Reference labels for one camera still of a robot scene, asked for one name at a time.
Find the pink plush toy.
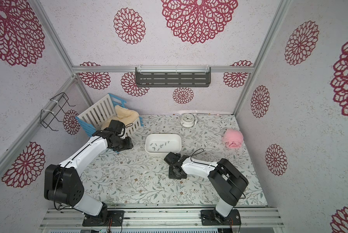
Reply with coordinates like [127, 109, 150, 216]
[222, 129, 244, 149]

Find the cream plush cloth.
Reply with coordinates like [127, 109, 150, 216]
[101, 105, 139, 130]

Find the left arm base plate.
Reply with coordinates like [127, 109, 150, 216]
[82, 210, 125, 227]

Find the white storage box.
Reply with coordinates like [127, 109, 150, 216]
[144, 134, 182, 157]

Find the black wire wall rack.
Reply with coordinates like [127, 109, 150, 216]
[39, 92, 75, 132]

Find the grey wall shelf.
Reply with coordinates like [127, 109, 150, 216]
[135, 67, 211, 88]

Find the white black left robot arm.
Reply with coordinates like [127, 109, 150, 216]
[44, 120, 133, 222]

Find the blue white slatted crate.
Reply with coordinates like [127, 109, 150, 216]
[75, 93, 144, 139]

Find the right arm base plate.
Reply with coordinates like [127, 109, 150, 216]
[200, 209, 242, 226]

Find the white alarm clock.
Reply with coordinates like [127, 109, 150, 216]
[180, 114, 197, 128]

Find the aluminium front rail frame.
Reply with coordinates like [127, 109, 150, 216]
[38, 190, 285, 233]

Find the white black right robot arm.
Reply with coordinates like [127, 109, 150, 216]
[164, 152, 249, 220]

